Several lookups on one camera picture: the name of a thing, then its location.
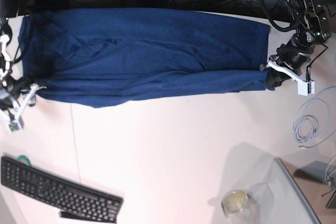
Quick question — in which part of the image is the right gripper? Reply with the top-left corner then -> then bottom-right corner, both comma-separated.
1,76 -> 46,133

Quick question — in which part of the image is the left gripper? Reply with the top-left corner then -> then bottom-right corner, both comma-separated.
259,42 -> 315,96

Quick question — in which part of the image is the blue t-shirt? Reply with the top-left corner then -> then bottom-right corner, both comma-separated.
19,8 -> 270,108

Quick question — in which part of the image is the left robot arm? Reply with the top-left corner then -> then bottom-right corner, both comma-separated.
259,0 -> 335,96

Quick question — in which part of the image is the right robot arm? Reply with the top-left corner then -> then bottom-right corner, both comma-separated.
1,0 -> 44,132

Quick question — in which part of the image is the green tape roll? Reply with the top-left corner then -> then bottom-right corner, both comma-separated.
16,155 -> 31,167

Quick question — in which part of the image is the grey metal stand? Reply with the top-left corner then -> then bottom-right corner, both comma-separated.
294,161 -> 335,209

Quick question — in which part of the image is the black keyboard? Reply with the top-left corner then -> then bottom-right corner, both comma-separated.
1,156 -> 123,223

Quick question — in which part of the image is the clear glass jar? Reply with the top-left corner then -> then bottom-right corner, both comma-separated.
221,183 -> 274,223

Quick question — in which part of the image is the coiled light blue cable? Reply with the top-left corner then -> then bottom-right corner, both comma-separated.
291,86 -> 336,149

